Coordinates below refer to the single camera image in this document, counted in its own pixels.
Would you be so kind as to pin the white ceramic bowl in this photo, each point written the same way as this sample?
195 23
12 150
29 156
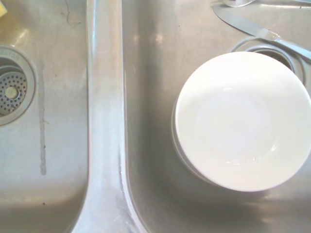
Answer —
238 121
173 123

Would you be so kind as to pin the stainless steel double sink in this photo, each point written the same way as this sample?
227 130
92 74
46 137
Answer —
107 121

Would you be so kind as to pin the stainless steel table knife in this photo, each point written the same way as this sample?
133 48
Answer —
243 24

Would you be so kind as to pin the stainless steel spoon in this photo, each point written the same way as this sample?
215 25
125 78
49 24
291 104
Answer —
238 2

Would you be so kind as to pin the metal drain strainer basket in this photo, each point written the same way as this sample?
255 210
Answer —
12 97

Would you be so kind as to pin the yellow plastic mug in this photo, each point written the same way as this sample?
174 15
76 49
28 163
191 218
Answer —
3 7

